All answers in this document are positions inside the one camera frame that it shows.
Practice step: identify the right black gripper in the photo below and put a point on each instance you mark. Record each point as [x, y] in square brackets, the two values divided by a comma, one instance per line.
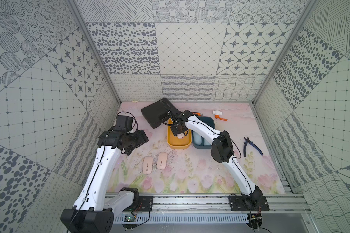
[175, 131]

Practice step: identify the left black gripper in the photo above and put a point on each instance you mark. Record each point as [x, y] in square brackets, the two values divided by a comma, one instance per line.
[140, 138]

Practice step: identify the pink mouse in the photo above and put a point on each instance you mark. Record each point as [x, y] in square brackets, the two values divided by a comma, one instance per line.
[162, 160]
[147, 165]
[180, 135]

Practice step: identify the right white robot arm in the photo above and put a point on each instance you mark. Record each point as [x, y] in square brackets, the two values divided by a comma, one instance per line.
[222, 152]

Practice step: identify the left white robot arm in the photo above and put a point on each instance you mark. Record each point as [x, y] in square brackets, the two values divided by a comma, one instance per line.
[89, 213]

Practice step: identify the yellow storage box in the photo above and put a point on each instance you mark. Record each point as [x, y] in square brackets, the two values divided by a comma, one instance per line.
[178, 143]

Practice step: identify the teal storage box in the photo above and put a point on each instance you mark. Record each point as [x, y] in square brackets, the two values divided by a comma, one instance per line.
[208, 121]

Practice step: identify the black plastic tool case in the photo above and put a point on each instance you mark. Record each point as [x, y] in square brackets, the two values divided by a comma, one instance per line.
[157, 113]

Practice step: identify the floral pink table mat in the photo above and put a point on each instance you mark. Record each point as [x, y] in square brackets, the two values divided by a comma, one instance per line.
[193, 170]

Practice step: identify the white orange pipe valve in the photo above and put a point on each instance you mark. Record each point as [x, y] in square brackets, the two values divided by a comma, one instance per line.
[218, 115]

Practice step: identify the green circuit board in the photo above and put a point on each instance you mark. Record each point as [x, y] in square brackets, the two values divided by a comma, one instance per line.
[128, 218]

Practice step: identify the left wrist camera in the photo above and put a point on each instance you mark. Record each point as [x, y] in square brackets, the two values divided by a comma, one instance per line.
[124, 123]

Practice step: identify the orange handled adjustable wrench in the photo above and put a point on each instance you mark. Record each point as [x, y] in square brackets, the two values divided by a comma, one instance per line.
[197, 114]

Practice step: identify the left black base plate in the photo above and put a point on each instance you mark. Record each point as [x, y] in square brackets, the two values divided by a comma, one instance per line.
[141, 204]

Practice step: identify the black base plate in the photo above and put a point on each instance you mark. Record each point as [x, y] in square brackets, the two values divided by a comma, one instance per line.
[141, 204]
[238, 203]

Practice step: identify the blue handled pliers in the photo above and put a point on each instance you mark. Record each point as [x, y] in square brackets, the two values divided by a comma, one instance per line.
[249, 142]

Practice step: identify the aluminium mounting rail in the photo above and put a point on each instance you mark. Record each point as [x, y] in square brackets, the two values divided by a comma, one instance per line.
[215, 209]

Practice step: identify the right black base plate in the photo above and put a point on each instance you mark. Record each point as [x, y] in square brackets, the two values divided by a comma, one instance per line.
[238, 203]

